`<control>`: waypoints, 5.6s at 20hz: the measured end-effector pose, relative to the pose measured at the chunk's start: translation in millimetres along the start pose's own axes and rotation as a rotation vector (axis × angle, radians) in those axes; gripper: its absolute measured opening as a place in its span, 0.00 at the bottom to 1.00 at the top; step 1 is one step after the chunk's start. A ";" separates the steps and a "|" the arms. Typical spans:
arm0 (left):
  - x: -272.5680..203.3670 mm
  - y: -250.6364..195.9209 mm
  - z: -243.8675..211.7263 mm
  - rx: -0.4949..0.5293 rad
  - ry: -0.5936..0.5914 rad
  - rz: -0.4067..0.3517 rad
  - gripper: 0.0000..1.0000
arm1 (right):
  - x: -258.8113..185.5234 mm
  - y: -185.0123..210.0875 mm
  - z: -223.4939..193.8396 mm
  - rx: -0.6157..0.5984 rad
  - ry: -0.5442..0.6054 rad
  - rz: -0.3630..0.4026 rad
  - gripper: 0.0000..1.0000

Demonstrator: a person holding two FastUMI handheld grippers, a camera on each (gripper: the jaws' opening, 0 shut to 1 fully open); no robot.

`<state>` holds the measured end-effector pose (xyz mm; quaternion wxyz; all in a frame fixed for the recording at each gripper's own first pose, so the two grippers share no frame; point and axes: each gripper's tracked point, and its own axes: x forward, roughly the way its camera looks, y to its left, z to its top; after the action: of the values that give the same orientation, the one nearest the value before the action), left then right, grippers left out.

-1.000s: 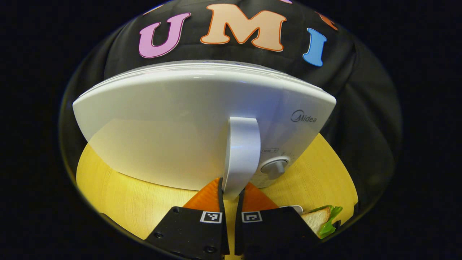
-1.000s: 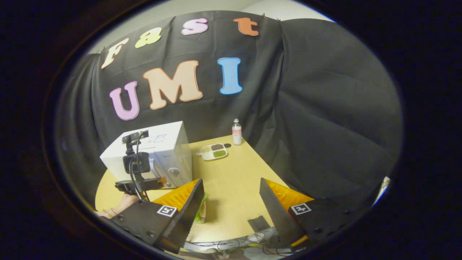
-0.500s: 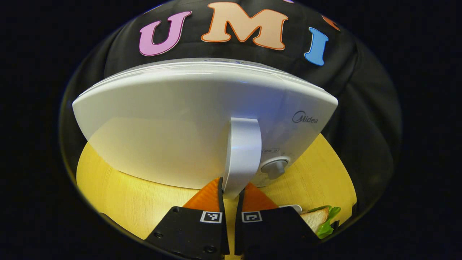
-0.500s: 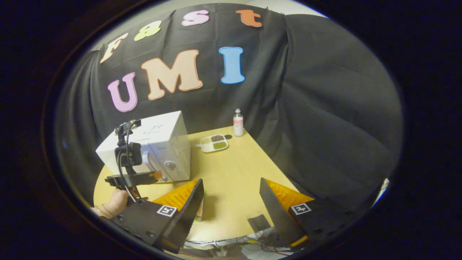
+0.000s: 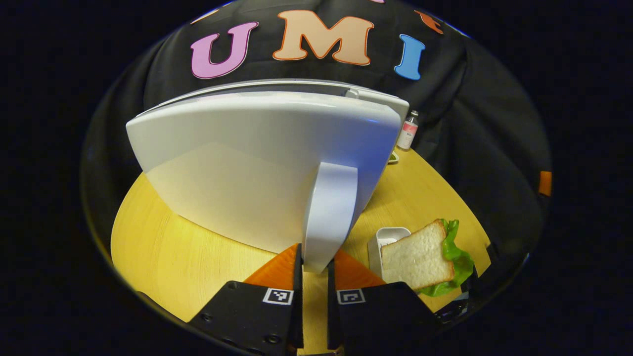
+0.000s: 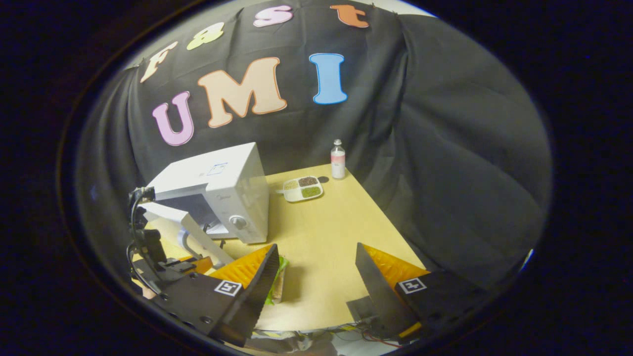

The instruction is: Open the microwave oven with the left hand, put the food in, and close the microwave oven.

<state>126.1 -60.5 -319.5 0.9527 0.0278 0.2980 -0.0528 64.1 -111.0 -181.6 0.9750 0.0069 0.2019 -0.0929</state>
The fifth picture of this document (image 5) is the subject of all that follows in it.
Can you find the black backdrop cloth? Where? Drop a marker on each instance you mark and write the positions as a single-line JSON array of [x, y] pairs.
[[494, 123]]

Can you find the bread and lettuce sandwich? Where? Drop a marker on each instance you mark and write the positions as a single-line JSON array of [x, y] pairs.
[[415, 257]]

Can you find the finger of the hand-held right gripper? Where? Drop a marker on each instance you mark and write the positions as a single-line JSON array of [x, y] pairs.
[[545, 184]]

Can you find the small white plastic tray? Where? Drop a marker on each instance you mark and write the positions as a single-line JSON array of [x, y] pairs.
[[381, 242]]

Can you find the clear bottle with pink label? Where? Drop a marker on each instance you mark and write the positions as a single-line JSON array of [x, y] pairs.
[[407, 134]]

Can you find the white microwave oven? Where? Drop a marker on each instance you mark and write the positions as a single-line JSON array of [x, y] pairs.
[[247, 148]]

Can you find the white compartment food tray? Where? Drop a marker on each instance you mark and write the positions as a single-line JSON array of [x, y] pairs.
[[393, 158]]

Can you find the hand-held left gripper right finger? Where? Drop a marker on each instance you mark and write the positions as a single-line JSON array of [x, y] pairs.
[[331, 316]]

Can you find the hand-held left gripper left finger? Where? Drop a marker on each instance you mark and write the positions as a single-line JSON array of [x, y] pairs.
[[298, 316]]

